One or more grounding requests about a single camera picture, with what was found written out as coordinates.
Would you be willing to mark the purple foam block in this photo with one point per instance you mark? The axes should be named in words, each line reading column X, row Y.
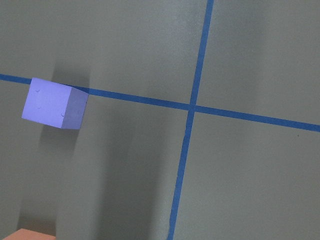
column 54, row 104

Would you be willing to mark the orange foam block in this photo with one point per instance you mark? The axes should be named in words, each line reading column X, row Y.
column 25, row 234

